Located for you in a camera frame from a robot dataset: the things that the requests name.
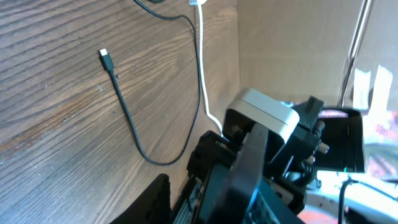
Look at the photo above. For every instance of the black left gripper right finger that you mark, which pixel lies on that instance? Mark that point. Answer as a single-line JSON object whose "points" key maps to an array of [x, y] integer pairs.
{"points": [[268, 208]]}

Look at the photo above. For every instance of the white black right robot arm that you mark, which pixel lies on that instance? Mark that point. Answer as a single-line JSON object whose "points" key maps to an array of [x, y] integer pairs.
{"points": [[340, 188]]}

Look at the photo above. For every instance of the blue Galaxy smartphone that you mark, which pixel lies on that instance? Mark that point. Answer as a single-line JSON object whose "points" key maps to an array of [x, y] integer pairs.
{"points": [[232, 192]]}

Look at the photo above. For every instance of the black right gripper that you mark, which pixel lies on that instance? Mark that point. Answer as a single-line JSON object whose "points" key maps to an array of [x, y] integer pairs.
{"points": [[286, 179]]}

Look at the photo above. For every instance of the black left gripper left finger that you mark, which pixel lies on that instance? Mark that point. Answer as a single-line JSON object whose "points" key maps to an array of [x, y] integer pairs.
{"points": [[151, 207]]}

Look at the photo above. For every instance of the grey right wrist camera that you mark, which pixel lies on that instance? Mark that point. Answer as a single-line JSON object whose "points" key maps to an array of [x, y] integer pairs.
{"points": [[251, 107]]}

